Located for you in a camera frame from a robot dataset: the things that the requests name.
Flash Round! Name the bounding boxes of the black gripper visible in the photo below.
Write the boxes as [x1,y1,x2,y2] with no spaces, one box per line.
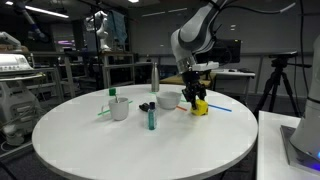
[181,70,207,110]

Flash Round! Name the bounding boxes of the yellow cube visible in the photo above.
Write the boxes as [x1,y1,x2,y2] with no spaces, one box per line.
[190,98,210,117]

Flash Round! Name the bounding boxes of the white bowl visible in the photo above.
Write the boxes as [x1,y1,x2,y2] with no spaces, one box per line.
[155,91,183,111]

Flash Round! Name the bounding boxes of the wooden table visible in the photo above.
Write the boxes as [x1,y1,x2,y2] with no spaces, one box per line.
[159,73,218,90]

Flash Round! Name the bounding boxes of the white office desk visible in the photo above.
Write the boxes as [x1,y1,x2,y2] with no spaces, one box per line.
[211,69,256,95]

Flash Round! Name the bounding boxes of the stainless steel bottle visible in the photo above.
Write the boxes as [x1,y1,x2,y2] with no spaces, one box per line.
[150,62,161,93]

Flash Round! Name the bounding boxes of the blue liquid bottle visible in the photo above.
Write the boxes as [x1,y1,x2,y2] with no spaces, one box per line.
[147,101,158,131]

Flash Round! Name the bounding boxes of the small black object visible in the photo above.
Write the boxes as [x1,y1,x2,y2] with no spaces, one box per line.
[138,102,151,112]

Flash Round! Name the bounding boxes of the black computer monitor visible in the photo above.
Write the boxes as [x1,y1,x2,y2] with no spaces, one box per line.
[213,39,242,64]

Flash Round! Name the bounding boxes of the white mug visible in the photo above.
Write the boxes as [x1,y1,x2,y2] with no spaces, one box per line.
[100,96,130,122]

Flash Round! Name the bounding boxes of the grey metal shelf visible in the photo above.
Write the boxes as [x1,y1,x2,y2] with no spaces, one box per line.
[99,51,136,89]

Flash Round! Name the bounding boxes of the blue hanging cloth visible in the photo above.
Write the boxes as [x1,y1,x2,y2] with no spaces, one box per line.
[108,9,128,44]

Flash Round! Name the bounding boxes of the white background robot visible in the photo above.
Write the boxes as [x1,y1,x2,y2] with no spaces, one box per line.
[85,9,112,53]

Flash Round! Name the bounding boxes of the grey metal workbench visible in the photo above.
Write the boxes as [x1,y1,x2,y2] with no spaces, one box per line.
[29,51,77,101]

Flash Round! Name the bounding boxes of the ceiling strip light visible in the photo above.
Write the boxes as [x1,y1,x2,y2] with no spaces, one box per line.
[4,0,70,19]

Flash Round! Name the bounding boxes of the grey overhead boom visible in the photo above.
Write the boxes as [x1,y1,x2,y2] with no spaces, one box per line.
[13,0,51,43]

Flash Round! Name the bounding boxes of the white lab machine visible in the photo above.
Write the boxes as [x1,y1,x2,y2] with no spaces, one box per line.
[0,53,46,148]

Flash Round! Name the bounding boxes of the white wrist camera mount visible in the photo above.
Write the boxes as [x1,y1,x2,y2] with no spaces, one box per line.
[191,61,220,72]

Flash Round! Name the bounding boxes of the black camera tripod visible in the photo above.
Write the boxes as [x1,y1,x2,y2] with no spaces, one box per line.
[254,58,313,118]

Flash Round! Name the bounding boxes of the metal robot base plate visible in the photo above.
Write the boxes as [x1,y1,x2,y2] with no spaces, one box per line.
[279,124,320,176]

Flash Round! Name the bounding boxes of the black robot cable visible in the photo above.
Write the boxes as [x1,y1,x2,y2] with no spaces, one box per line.
[216,0,297,15]

